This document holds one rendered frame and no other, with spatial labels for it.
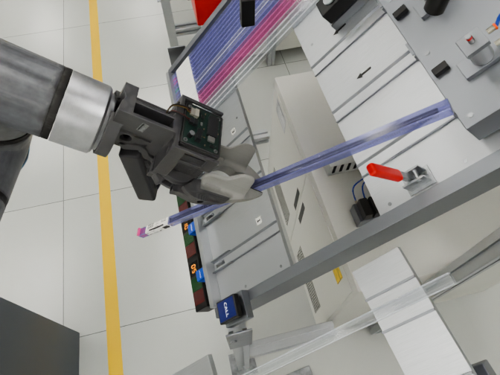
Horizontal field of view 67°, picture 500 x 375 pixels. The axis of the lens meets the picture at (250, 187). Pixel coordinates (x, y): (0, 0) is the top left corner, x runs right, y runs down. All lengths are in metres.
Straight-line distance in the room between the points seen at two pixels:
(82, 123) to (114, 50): 2.05
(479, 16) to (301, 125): 0.68
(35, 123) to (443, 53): 0.46
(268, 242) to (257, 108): 1.36
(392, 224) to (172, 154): 0.31
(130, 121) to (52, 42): 2.25
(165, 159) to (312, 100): 0.84
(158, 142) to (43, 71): 0.12
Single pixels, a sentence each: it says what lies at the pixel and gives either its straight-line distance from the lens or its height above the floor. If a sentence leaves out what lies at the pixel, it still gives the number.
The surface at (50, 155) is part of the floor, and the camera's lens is 2.05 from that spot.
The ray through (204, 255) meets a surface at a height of 0.73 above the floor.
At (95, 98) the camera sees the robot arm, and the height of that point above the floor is 1.21.
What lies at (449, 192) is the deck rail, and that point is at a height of 1.07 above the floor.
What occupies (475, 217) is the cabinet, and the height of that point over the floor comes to 0.62.
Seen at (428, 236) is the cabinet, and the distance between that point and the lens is 1.04.
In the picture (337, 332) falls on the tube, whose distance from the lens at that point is 0.54.
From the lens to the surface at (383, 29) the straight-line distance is 0.68.
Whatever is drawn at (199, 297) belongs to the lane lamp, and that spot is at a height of 0.66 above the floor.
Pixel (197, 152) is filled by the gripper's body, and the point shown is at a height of 1.16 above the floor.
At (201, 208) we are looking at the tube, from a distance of 0.57.
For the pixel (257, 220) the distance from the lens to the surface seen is 0.72.
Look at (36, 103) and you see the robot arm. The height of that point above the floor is 1.23.
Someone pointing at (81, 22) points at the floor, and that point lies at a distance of 2.71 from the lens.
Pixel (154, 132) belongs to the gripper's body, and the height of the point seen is 1.18.
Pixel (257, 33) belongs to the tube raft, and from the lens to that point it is 0.87.
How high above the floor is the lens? 1.48
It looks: 60 degrees down
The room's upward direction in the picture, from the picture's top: straight up
